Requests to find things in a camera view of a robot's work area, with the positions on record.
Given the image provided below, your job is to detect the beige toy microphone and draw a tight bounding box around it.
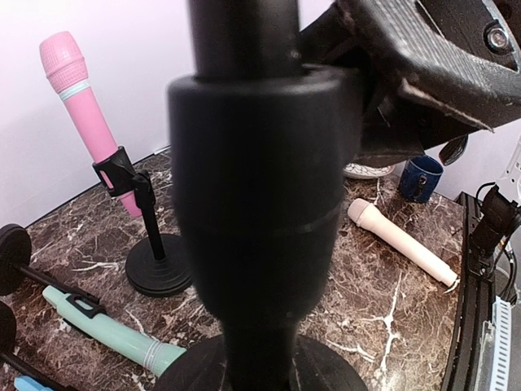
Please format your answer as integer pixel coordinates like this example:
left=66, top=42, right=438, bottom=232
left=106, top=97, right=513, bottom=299
left=348, top=198, right=459, bottom=288

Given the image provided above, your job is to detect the dark blue mug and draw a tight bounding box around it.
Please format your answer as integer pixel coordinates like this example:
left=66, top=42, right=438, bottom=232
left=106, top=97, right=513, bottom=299
left=398, top=156, right=444, bottom=204

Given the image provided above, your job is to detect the white floral plate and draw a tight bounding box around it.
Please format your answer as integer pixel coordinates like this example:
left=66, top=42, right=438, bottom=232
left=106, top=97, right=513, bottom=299
left=343, top=163, right=395, bottom=180

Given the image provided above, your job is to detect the pink toy microphone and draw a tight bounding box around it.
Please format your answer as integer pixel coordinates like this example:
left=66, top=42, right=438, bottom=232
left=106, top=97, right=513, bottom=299
left=39, top=31, right=142, bottom=217

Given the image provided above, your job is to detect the black aluminium rail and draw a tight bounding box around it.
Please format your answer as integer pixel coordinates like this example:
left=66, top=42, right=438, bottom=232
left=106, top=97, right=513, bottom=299
left=441, top=192, right=495, bottom=391

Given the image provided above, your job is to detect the blue toy microphone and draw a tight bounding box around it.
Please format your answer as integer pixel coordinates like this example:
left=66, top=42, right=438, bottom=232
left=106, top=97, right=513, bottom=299
left=14, top=376, right=54, bottom=391

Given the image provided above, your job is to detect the black stand with green microphone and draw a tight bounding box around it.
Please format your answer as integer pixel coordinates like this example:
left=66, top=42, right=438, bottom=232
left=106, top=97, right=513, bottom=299
left=1, top=223, right=107, bottom=319

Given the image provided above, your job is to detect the black stand with orange microphone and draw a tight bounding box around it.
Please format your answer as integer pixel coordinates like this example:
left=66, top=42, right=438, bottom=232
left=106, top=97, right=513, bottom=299
left=155, top=1, right=366, bottom=390

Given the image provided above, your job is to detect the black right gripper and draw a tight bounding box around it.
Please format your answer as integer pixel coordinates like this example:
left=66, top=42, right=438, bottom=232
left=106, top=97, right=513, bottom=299
left=339, top=1, right=520, bottom=130

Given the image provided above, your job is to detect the black stand with pink microphone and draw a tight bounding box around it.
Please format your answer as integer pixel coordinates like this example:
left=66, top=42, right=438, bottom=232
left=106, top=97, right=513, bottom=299
left=93, top=147, right=192, bottom=297

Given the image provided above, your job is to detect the mint green toy microphone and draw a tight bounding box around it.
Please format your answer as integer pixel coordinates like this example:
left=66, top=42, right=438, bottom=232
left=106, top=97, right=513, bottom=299
left=42, top=286, right=186, bottom=376

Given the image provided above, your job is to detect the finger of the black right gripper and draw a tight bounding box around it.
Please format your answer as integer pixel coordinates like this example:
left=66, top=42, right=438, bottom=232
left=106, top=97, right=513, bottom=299
left=296, top=7, right=469, bottom=168

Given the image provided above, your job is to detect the white slotted cable duct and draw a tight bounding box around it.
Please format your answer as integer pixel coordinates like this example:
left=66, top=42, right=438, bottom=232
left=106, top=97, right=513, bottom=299
left=475, top=297, right=512, bottom=391

